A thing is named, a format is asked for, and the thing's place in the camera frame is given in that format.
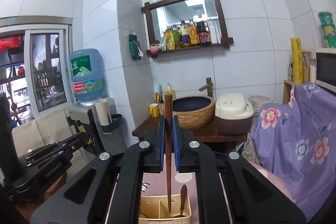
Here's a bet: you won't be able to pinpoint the yellow mug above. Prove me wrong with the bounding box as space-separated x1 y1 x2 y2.
149 103 160 118

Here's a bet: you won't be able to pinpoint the pink polka dot tablecloth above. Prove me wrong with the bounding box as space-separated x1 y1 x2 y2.
141 152 306 223

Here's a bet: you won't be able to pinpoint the woven basin sink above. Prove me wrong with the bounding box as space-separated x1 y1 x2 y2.
172 96 215 130

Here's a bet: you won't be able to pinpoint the water dispenser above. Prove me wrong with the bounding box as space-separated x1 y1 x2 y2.
68 98 126 156

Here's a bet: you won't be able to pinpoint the yellow soap bottle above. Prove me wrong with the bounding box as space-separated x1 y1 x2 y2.
164 83 175 100

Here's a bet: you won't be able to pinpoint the beige plastic utensil holder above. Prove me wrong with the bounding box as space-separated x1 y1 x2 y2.
138 194 192 224

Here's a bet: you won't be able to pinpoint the white brown rice cooker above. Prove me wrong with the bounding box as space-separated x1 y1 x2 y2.
214 93 254 136

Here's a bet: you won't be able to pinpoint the bamboo style faucet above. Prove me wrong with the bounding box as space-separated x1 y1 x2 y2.
199 77 214 97

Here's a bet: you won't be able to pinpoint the green hanging packet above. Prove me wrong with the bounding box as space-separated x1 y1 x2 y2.
129 34 143 60

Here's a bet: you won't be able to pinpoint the blue water jug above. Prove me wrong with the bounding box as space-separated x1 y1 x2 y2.
69 48 105 102

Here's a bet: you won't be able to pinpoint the purple floral cloth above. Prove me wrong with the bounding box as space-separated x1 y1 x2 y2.
251 83 335 221

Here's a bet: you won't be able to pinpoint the dark soy sauce bottle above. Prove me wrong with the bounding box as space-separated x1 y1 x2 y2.
197 21 211 44

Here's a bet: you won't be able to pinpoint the yellow oil bottle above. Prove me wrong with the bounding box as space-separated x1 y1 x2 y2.
188 19 199 45

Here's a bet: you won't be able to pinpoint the wooden framed mirror shelf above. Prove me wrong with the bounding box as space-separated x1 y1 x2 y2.
141 0 234 59

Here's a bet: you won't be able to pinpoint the yellow roll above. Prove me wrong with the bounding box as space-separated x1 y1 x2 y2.
290 38 303 85

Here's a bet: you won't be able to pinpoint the white microwave oven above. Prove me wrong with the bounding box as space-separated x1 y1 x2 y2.
315 48 336 93

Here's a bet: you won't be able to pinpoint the stacked green cups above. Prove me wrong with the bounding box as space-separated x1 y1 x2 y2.
318 11 336 48

